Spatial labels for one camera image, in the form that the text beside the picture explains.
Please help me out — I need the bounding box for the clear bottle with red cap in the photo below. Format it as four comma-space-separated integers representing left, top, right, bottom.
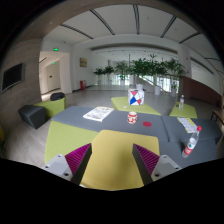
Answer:
182, 126, 202, 158

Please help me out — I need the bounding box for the clear bottle on far table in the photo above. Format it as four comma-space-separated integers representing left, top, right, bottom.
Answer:
179, 95, 184, 109

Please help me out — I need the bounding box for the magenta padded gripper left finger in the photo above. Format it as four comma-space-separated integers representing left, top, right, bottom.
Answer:
41, 142, 93, 186

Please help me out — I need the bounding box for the open magazine on table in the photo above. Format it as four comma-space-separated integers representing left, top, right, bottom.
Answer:
83, 106, 114, 122

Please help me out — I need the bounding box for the potted green plant right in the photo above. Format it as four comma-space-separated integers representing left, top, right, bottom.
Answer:
165, 58, 185, 97

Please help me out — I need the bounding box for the potted green plant centre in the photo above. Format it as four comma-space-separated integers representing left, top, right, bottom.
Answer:
114, 58, 168, 91

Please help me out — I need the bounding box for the framed wall picture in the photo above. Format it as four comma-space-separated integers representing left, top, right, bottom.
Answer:
80, 58, 87, 68

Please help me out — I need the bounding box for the red fire extinguisher box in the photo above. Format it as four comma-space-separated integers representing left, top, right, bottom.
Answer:
80, 80, 86, 90

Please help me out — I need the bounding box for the potted green plant left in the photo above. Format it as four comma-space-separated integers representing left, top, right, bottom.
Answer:
94, 65, 114, 85

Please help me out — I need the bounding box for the black wall television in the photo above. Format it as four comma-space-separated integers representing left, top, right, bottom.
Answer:
1, 63, 25, 92

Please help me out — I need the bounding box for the yellow printed sheet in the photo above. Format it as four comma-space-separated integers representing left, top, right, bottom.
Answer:
177, 117, 197, 133

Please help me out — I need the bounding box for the potted green plant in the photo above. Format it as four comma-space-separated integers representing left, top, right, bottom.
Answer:
114, 58, 168, 91
94, 65, 114, 85
165, 58, 185, 97

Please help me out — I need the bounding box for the white red blue cube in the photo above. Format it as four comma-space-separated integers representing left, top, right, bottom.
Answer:
128, 89, 144, 106

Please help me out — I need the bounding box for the red round coaster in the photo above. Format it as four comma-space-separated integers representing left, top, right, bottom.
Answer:
143, 121, 152, 127

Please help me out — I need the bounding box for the red and white mug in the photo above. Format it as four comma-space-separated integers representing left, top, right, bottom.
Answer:
127, 112, 138, 124

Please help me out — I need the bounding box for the green seat with black cushion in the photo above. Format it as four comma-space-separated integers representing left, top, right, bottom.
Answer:
36, 92, 66, 119

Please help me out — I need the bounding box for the green small far table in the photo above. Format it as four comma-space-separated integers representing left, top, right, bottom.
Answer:
170, 103, 197, 118

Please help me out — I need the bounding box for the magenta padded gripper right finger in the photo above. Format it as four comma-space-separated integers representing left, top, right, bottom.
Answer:
131, 143, 183, 186

